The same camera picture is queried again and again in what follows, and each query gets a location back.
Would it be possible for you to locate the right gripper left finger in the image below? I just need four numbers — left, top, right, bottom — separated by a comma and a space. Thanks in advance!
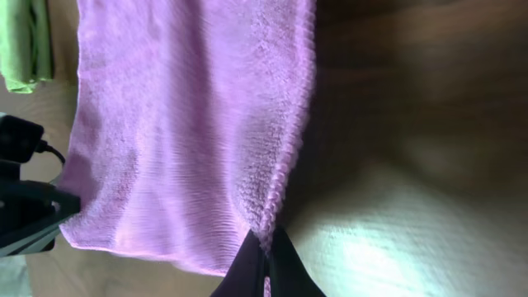
210, 231, 267, 297

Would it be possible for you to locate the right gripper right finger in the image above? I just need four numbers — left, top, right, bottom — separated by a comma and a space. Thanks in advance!
268, 227, 325, 297

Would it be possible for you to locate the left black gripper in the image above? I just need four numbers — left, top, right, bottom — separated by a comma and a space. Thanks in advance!
1, 160, 80, 257

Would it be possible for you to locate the left black cable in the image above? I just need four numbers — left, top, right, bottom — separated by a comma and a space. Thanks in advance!
35, 139, 67, 166

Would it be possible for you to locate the folded green cloth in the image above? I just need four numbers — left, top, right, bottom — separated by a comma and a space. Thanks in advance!
1, 0, 54, 94

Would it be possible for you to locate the purple microfiber cloth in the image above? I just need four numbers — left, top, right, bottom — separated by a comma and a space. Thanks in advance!
59, 0, 315, 296

